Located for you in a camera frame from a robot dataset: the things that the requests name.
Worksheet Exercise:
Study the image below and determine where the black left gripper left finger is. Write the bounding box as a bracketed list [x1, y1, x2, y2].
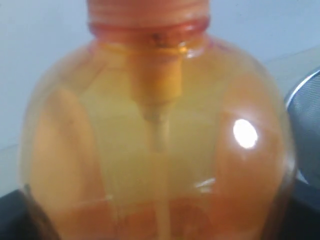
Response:
[0, 184, 61, 240]

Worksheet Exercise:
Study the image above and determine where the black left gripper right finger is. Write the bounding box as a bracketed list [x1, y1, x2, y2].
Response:
[284, 176, 320, 240]

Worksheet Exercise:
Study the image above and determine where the orange pump soap bottle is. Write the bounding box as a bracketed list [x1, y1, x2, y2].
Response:
[19, 0, 296, 240]

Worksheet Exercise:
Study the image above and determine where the steel mesh colander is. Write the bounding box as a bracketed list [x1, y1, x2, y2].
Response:
[285, 68, 320, 189]

